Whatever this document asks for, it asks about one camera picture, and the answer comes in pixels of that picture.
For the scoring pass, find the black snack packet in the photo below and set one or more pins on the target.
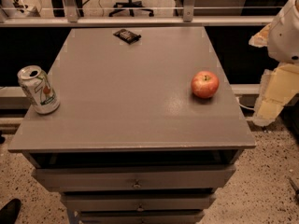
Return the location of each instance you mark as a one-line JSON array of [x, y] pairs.
[[127, 36]]

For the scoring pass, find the grey drawer cabinet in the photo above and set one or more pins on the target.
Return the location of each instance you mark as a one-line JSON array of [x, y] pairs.
[[130, 143]]

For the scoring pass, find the metal railing frame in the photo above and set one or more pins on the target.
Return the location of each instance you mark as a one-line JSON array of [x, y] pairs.
[[105, 13]]

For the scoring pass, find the black shoe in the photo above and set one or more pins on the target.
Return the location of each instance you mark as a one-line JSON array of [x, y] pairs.
[[9, 213]]

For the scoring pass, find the white green 7up can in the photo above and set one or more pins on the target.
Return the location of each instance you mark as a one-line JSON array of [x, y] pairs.
[[38, 89]]

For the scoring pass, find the red apple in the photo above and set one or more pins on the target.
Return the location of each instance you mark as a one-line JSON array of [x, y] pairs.
[[204, 84]]

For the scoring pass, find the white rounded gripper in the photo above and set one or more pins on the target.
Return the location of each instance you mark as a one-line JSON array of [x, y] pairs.
[[285, 39]]

